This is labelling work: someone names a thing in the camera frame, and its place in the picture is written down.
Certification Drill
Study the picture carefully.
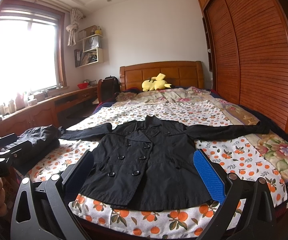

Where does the wooden desk cabinet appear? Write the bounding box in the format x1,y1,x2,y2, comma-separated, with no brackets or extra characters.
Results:
0,87,97,137

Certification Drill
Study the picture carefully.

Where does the white wall shelf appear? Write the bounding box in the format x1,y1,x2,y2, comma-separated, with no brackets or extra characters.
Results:
74,25,104,68

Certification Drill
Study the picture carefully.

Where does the yellow plush toy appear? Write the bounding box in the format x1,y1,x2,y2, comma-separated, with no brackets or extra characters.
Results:
142,73,172,92

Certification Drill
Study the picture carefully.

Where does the window with wooden frame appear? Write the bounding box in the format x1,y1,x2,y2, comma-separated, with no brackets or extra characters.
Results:
0,0,67,98

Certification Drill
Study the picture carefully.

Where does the black double-breasted coat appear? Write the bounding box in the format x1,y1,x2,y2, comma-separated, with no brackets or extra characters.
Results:
61,116,269,211

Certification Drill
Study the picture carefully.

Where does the red bowl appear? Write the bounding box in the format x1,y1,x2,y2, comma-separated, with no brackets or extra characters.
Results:
77,82,89,89

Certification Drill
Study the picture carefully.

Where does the floral quilt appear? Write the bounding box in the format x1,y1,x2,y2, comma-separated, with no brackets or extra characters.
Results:
116,87,288,187

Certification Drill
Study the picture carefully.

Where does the folded black garment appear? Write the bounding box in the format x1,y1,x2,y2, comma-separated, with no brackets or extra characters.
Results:
4,125,61,175

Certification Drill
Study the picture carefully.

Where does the wooden louvered wardrobe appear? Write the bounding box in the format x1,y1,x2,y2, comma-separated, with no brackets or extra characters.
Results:
198,0,288,134

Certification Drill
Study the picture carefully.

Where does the wooden headboard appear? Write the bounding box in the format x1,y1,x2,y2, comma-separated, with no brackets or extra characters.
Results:
119,60,205,92

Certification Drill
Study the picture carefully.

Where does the tied white curtain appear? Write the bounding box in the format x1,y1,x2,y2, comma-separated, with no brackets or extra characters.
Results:
66,8,84,47

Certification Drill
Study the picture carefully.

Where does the dark wooden chair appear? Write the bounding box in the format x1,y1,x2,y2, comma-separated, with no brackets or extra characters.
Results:
97,76,121,103

